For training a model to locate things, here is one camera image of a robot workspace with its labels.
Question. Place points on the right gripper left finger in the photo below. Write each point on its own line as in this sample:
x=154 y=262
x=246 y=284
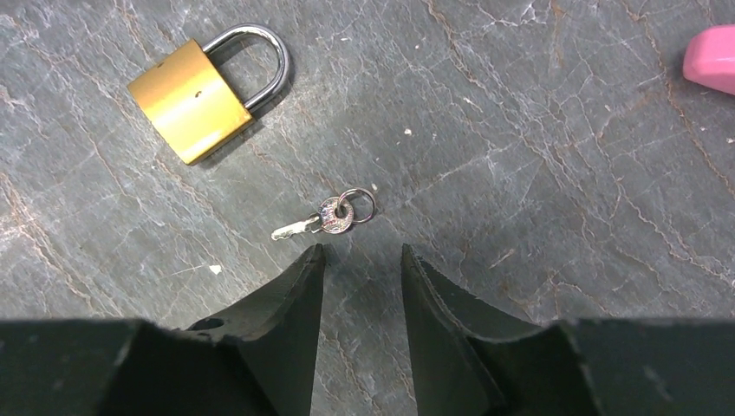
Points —
x=255 y=357

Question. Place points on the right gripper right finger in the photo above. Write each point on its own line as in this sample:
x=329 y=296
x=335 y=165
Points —
x=470 y=358

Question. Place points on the small silver key bunch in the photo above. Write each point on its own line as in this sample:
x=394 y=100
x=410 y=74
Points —
x=334 y=215

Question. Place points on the small brass padlock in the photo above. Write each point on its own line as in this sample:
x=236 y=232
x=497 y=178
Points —
x=191 y=105

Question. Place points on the pink cylindrical wand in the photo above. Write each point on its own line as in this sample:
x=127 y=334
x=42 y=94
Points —
x=709 y=59

